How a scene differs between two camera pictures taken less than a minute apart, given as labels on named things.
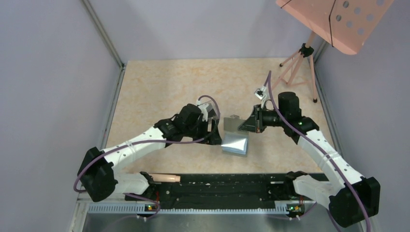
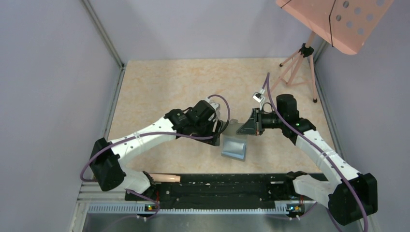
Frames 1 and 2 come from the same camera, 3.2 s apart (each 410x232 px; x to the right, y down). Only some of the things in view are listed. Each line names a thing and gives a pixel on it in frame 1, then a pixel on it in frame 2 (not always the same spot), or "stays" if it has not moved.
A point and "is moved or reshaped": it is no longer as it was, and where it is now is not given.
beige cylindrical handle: (165, 178) stays
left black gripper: (212, 137) stays
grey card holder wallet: (231, 125) is moved or reshaped
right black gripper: (255, 123) stays
